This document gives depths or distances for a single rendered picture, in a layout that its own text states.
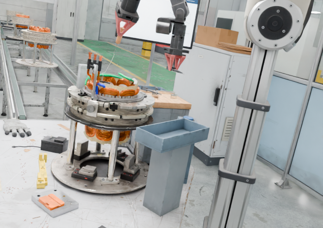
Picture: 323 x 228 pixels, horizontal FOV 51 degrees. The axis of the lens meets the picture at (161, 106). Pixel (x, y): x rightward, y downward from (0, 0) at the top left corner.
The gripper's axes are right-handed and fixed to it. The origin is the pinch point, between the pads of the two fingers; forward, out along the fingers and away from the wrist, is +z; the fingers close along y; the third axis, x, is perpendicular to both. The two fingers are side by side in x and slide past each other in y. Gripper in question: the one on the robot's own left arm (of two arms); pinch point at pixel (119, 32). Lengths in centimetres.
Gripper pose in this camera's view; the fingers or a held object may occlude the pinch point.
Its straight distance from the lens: 123.8
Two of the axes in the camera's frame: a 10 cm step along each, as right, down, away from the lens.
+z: -3.7, 7.7, 5.2
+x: 9.0, 1.6, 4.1
